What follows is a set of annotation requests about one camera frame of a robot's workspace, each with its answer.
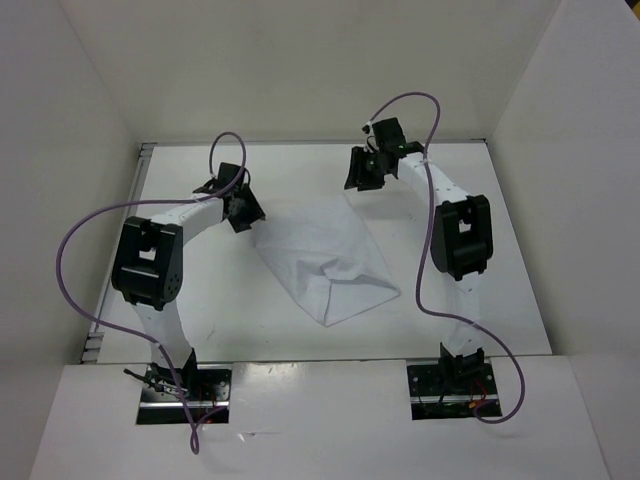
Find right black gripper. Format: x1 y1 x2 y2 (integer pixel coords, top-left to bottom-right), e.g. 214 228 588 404
344 145 390 191

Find white skirt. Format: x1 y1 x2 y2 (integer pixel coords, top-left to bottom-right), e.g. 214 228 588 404
253 194 401 327

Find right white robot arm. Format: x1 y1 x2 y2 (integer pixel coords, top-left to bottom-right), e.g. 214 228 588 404
344 142 494 393

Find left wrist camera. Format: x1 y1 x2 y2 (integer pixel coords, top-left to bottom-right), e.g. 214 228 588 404
193 162 246 197

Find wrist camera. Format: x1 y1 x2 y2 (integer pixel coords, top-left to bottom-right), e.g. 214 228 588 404
193 162 246 197
362 117 406 151

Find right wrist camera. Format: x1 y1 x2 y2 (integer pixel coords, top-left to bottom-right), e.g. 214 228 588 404
362 117 406 151

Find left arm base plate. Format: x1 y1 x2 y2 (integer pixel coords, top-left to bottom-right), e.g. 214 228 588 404
124 364 232 425

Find aluminium table frame rail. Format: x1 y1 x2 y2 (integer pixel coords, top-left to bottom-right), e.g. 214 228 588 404
79 142 157 365

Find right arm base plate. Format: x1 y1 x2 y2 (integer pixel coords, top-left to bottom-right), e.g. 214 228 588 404
406 359 502 421

